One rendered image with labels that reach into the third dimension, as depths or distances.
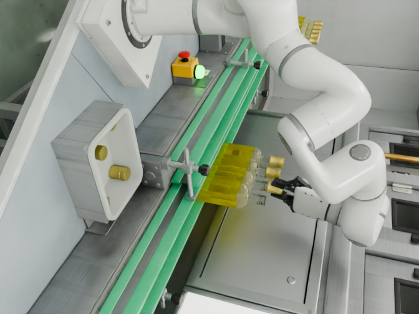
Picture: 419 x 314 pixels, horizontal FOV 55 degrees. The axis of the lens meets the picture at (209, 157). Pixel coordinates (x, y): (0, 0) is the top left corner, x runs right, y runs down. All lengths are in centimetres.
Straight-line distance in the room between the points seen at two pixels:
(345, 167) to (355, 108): 11
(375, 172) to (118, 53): 59
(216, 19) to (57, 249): 61
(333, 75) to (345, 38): 647
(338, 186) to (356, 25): 641
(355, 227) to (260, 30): 47
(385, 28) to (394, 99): 131
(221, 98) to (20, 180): 72
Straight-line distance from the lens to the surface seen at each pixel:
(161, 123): 118
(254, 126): 170
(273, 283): 112
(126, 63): 97
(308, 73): 74
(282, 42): 79
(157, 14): 94
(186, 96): 130
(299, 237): 122
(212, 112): 124
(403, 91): 764
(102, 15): 89
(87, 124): 89
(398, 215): 142
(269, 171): 120
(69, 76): 90
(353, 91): 75
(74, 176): 90
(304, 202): 113
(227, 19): 90
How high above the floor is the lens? 128
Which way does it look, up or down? 16 degrees down
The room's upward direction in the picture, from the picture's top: 99 degrees clockwise
